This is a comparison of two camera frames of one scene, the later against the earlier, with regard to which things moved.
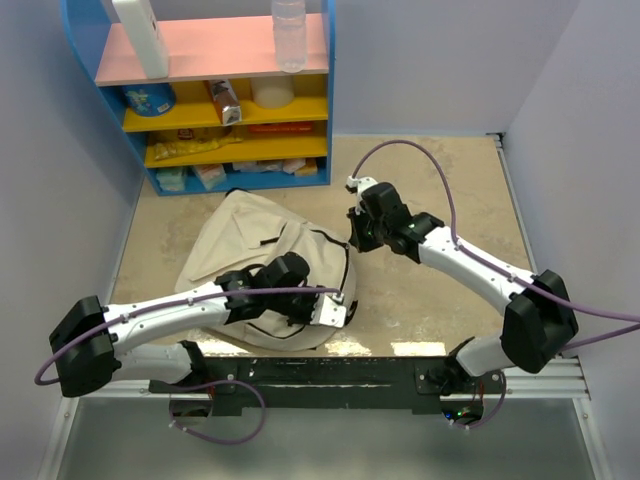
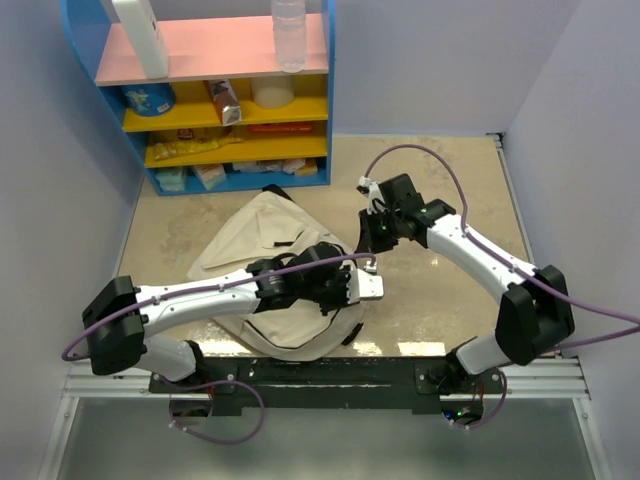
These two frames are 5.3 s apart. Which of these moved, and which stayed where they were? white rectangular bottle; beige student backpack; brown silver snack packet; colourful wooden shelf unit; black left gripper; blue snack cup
Moved: black left gripper; beige student backpack
Stayed: colourful wooden shelf unit; white rectangular bottle; blue snack cup; brown silver snack packet
